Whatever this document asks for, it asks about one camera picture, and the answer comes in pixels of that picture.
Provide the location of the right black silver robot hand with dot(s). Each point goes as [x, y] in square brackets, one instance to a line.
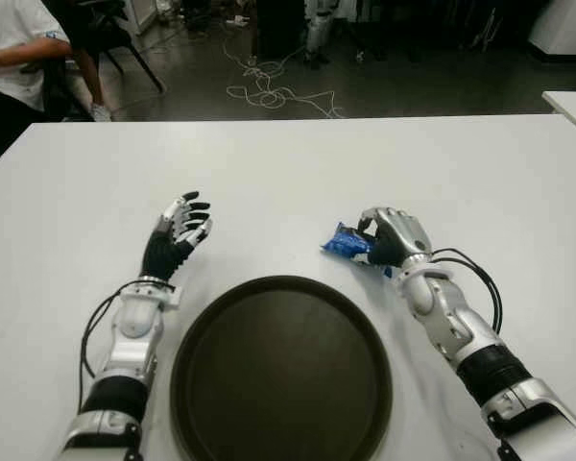
[398, 237]

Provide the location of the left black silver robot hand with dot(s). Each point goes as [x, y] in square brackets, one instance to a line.
[165, 249]

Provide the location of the blue Oreo packet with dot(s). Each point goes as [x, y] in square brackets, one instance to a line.
[348, 242]

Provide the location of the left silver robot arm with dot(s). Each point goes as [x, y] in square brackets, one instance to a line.
[125, 350]

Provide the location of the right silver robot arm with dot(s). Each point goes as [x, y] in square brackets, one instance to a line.
[480, 355]

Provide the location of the round dark brown tray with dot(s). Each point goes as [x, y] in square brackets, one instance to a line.
[280, 370]

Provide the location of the black chair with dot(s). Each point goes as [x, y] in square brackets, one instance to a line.
[105, 41]

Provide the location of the white side table corner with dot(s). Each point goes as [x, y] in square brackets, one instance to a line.
[573, 108]

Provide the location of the silver humanoid robot legs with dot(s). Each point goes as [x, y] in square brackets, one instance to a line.
[319, 33]

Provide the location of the white storage unit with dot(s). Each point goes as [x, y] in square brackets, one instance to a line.
[141, 14]

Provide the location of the person in white shirt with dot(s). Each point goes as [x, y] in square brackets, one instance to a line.
[14, 57]

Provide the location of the white cabinet with black base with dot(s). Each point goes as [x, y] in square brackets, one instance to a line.
[564, 24]

